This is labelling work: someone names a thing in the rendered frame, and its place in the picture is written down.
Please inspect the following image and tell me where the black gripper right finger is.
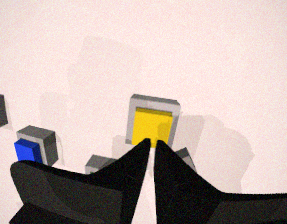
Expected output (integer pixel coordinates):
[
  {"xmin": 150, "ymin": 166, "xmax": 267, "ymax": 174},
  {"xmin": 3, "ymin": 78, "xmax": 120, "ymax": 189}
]
[{"xmin": 154, "ymin": 139, "xmax": 287, "ymax": 224}]

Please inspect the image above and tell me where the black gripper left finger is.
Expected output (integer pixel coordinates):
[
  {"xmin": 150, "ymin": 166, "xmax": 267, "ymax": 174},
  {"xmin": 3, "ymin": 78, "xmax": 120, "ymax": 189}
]
[{"xmin": 10, "ymin": 137, "xmax": 151, "ymax": 224}]

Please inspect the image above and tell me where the yellow button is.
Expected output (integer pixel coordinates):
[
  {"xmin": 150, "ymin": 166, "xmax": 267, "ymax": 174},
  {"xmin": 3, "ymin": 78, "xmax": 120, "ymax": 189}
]
[{"xmin": 126, "ymin": 93, "xmax": 182, "ymax": 149}]

